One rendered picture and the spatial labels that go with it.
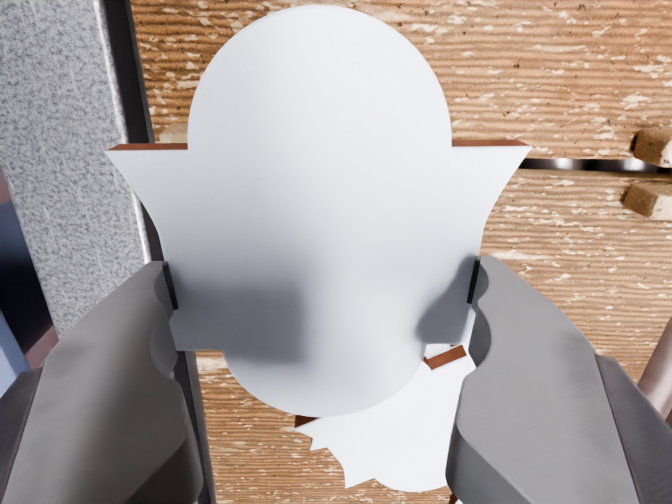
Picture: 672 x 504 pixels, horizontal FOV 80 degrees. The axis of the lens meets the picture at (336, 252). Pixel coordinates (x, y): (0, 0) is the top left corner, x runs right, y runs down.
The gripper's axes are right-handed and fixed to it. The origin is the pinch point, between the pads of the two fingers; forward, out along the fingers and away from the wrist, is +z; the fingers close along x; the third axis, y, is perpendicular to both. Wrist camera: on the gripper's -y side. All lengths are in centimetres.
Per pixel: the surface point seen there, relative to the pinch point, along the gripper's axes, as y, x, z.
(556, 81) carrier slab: -3.4, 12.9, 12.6
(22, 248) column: 18, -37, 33
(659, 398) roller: 22.7, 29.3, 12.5
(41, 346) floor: 95, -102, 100
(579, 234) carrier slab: 5.8, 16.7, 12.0
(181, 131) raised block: -1.5, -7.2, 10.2
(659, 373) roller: 20.2, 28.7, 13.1
